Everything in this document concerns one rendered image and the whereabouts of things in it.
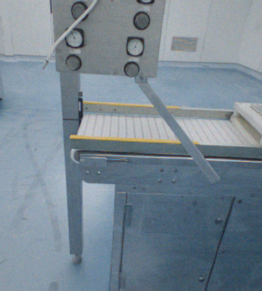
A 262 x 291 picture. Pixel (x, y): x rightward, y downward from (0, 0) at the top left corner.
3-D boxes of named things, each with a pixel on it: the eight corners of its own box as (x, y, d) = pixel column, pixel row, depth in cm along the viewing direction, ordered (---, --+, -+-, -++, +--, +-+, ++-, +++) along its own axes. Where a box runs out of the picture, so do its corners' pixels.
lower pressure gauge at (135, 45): (125, 56, 56) (126, 36, 54) (125, 54, 57) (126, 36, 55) (143, 57, 56) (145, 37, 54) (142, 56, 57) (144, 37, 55)
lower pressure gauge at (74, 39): (65, 47, 55) (63, 27, 53) (66, 46, 56) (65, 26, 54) (83, 49, 55) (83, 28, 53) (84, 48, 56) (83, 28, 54)
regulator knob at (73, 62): (64, 72, 56) (63, 49, 54) (66, 69, 58) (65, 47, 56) (80, 73, 56) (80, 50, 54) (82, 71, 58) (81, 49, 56)
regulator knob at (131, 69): (123, 79, 57) (124, 58, 55) (123, 76, 59) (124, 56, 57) (139, 80, 57) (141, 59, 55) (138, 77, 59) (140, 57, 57)
